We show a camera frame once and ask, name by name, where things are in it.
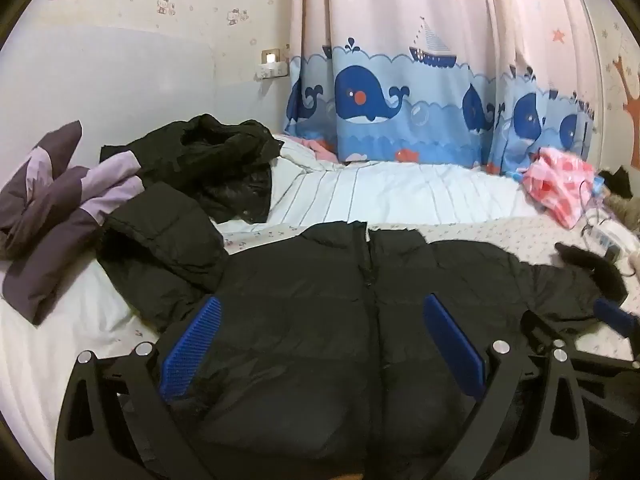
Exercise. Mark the pink checkered cloth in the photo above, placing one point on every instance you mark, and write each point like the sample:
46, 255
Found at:
555, 180

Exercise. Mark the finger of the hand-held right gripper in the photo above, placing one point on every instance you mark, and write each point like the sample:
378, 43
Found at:
615, 317
537, 332

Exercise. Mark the small black garment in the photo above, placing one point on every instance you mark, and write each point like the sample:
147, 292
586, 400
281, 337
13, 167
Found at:
617, 182

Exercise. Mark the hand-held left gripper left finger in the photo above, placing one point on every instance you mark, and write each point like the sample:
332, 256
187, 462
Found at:
190, 350

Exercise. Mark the large black puffer jacket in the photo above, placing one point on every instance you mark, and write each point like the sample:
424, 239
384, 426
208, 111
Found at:
310, 320

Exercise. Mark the black charger plug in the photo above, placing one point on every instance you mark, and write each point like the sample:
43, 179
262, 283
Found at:
611, 253

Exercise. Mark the crumpled black jacket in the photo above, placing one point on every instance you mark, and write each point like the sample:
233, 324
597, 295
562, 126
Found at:
200, 160

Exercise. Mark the whale print curtain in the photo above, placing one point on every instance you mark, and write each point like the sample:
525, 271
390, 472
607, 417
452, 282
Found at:
380, 60

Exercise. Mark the plain white quilt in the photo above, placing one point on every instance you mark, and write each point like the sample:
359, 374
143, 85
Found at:
50, 360

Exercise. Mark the purple and lilac jacket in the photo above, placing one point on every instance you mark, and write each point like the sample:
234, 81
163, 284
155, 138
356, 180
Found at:
50, 220

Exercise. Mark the white wall socket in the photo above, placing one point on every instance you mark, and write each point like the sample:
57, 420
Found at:
272, 67

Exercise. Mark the white striped duvet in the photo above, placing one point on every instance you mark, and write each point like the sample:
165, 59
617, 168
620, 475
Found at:
400, 190

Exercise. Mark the brown fuzzy garment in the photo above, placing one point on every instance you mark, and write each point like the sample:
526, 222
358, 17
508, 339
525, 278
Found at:
622, 210

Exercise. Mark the orange tree wall decal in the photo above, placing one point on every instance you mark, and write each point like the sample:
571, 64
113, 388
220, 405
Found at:
625, 85

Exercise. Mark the pink crumpled cloth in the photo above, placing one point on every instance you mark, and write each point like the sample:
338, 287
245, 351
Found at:
315, 146

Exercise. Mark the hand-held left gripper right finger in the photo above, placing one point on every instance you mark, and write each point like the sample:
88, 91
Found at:
452, 345

